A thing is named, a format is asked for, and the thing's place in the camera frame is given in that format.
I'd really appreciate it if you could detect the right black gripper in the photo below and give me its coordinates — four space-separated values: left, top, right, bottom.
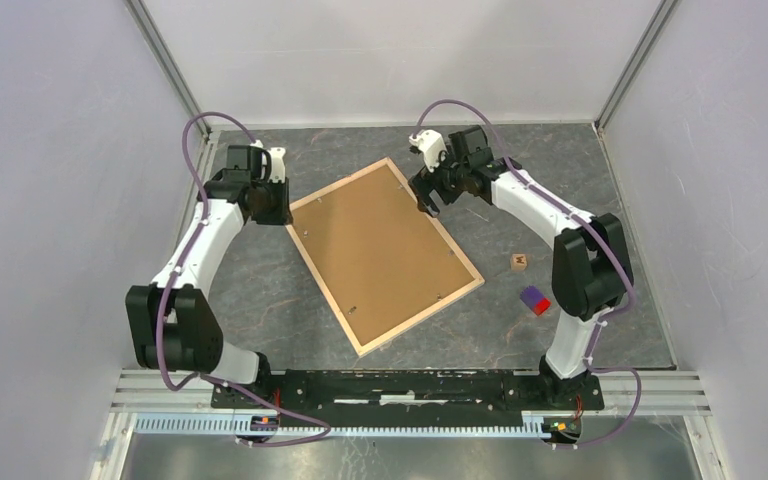
408 142 469 217

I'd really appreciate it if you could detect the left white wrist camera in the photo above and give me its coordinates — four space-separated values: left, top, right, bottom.
250 140 287 184

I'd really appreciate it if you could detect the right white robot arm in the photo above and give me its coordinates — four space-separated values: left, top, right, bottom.
409 126 634 408

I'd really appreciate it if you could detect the wooden letter cube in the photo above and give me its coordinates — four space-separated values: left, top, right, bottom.
510 253 528 271

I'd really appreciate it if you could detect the white photo frame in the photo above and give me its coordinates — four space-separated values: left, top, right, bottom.
287 158 484 357

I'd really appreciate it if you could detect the right aluminium corner post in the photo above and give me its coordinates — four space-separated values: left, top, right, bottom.
593 0 680 135

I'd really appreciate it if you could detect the aluminium corner post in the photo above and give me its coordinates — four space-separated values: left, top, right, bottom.
124 0 202 117
593 0 680 135

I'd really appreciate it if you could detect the purple and red block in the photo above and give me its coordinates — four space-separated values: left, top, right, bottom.
519 285 551 316

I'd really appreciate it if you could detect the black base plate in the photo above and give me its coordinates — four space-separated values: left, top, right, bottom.
210 368 605 429

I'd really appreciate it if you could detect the aluminium rail front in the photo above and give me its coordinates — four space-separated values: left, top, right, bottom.
111 369 712 416

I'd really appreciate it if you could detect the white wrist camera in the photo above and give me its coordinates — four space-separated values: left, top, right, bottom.
250 140 287 184
409 129 448 173

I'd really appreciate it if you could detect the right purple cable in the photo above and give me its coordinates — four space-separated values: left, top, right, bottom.
413 99 642 450

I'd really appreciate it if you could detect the slotted cable duct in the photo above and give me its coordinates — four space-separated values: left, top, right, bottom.
134 413 550 440

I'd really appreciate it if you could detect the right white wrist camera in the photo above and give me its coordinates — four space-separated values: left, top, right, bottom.
409 129 448 173

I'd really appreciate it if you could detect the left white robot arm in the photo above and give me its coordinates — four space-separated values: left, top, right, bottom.
125 142 292 408

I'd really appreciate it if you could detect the left aluminium corner post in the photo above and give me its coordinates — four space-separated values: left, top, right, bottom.
124 0 202 117

